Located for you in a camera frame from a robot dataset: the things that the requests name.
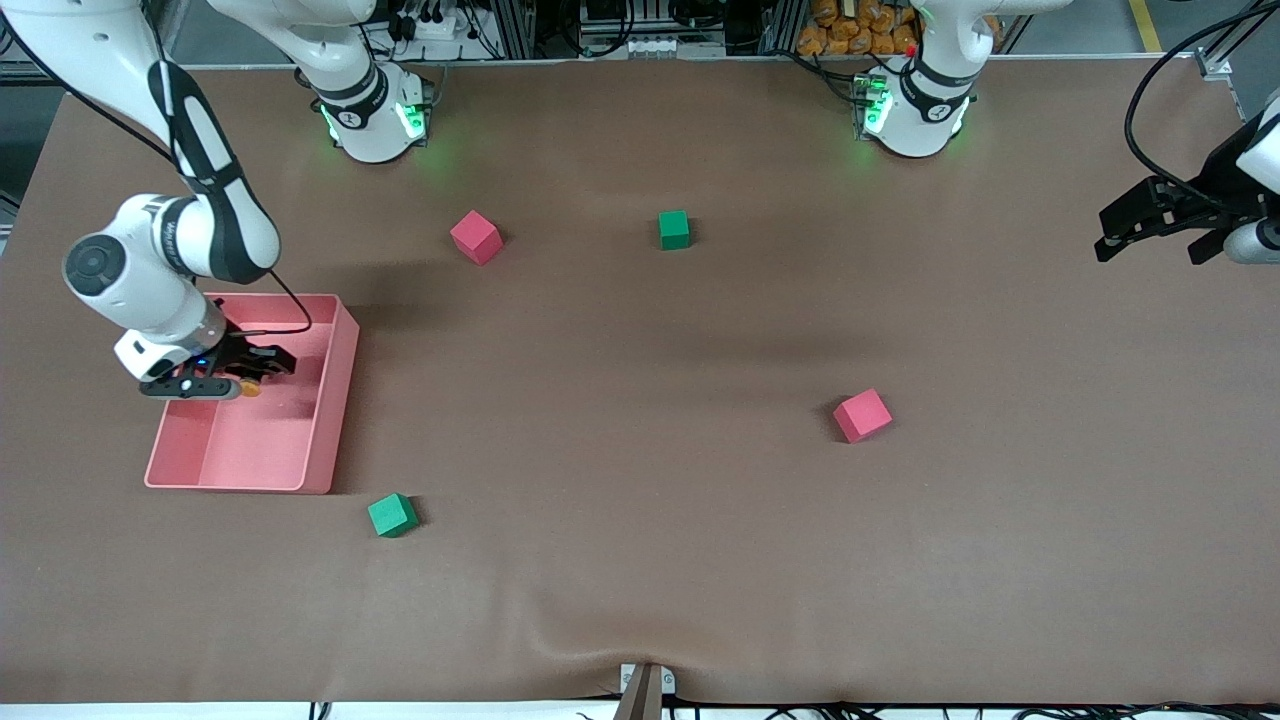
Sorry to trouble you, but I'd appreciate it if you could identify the brown table mat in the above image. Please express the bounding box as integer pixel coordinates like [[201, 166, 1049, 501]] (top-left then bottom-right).
[[0, 58, 1280, 706]]

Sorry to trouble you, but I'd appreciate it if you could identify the aluminium frame corner rail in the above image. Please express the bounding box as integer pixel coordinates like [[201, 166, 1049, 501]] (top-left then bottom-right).
[[1195, 0, 1280, 121]]

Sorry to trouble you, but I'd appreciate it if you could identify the pink foam cube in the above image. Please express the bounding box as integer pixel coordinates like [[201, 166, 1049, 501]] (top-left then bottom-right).
[[832, 388, 894, 444], [449, 210, 504, 267]]

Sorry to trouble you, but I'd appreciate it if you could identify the white socket strip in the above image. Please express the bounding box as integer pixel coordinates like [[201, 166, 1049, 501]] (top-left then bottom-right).
[[622, 36, 728, 59]]

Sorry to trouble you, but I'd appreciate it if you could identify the long black floor cable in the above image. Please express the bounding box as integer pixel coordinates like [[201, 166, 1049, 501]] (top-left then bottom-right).
[[575, 703, 1280, 720]]

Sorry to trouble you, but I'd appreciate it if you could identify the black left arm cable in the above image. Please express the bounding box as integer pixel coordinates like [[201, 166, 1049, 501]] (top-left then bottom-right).
[[1125, 0, 1280, 211]]

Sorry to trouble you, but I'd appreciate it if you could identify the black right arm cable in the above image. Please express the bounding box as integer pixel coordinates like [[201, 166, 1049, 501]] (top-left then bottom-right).
[[0, 10, 314, 336]]

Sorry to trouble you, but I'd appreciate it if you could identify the orange toy pile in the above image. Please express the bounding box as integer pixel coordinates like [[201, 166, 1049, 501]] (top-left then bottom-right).
[[797, 0, 919, 57]]

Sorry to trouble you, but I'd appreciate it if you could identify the pink plastic bin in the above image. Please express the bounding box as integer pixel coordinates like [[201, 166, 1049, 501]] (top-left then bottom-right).
[[144, 292, 361, 495]]

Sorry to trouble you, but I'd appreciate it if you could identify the aluminium frame post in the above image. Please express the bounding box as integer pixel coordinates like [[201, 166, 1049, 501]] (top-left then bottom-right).
[[760, 0, 801, 56], [480, 0, 536, 59]]

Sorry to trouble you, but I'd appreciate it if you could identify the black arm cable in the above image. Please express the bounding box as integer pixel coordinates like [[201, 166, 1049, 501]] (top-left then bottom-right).
[[1125, 0, 1280, 211], [0, 10, 314, 336]]

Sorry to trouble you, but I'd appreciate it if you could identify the white power strip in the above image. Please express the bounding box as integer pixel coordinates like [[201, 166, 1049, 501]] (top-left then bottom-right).
[[398, 8, 463, 41]]

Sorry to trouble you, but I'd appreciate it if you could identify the brown metal pole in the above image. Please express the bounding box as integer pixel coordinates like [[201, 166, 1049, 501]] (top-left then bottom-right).
[[612, 666, 663, 720]]

